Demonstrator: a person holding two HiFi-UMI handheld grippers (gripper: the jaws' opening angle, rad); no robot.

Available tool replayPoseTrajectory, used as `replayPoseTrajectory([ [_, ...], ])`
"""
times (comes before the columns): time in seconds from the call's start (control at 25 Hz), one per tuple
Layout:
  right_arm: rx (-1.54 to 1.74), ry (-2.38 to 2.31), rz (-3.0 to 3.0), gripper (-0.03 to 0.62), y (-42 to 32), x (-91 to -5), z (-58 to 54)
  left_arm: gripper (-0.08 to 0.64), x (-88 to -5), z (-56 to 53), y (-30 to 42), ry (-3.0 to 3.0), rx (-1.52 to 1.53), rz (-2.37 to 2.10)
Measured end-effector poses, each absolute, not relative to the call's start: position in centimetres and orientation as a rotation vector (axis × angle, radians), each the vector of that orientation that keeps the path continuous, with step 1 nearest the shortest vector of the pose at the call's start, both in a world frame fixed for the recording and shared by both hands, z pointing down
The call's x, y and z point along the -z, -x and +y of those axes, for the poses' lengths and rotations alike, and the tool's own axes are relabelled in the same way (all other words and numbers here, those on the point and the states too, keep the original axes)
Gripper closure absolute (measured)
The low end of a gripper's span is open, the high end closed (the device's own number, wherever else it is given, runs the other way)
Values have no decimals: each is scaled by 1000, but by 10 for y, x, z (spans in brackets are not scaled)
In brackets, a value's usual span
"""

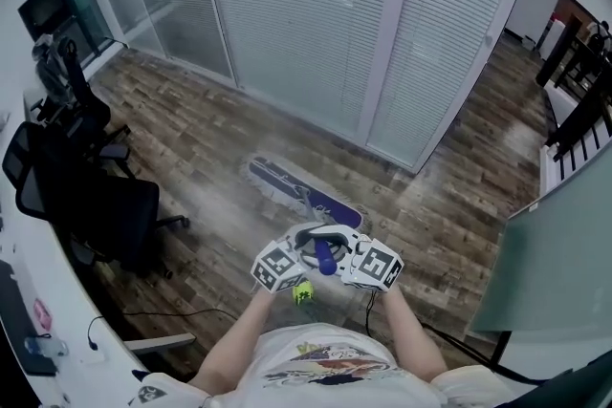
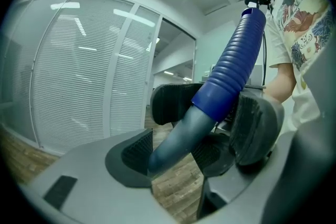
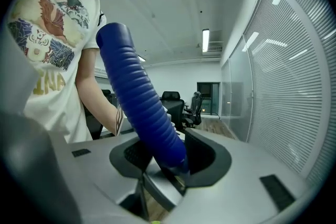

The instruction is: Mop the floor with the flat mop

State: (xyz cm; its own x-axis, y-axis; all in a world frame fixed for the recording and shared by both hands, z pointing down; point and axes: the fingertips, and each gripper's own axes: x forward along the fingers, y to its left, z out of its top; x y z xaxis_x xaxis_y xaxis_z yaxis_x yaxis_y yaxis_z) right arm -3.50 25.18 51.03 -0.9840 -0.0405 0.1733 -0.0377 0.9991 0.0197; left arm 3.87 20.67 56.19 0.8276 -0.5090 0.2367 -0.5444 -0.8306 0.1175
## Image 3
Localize white venetian blinds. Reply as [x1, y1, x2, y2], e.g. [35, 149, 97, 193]
[220, 0, 336, 192]

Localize person's left forearm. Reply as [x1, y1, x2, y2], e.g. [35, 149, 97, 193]
[75, 47, 119, 137]

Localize black mesh office chair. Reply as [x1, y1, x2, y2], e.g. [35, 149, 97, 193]
[159, 91, 186, 132]

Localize dark window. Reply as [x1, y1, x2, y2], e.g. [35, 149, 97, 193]
[196, 81, 221, 115]

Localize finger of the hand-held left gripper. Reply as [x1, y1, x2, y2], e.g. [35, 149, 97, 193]
[136, 162, 188, 218]

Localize white printed t-shirt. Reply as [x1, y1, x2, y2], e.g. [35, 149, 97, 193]
[5, 0, 108, 144]

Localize blue mop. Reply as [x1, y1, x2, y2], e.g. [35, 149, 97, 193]
[95, 22, 190, 174]

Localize ceiling air vent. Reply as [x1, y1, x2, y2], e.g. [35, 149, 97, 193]
[208, 30, 224, 53]

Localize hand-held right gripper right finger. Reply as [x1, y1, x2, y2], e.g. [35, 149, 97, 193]
[162, 127, 317, 224]

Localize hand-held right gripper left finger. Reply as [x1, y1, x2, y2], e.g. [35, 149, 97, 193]
[48, 135, 156, 224]

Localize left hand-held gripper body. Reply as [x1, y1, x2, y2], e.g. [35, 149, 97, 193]
[114, 104, 125, 137]

